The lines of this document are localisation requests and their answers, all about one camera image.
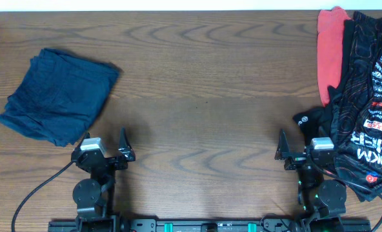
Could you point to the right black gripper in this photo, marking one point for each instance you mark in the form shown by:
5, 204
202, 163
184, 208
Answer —
296, 159

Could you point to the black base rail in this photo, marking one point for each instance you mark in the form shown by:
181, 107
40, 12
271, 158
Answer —
262, 225

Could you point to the red orange garment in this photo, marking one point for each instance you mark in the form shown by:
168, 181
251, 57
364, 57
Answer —
330, 29

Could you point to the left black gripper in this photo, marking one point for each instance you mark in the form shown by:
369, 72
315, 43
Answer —
108, 161

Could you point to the plain black t-shirt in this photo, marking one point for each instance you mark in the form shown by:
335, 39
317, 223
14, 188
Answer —
327, 116

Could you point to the folded navy blue garment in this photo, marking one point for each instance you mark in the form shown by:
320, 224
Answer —
59, 98

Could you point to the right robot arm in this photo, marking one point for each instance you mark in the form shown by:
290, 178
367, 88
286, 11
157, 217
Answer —
322, 200

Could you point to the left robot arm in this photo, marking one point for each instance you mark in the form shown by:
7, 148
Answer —
94, 196

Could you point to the black patterned cycling jersey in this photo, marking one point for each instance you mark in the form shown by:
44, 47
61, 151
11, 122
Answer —
358, 135

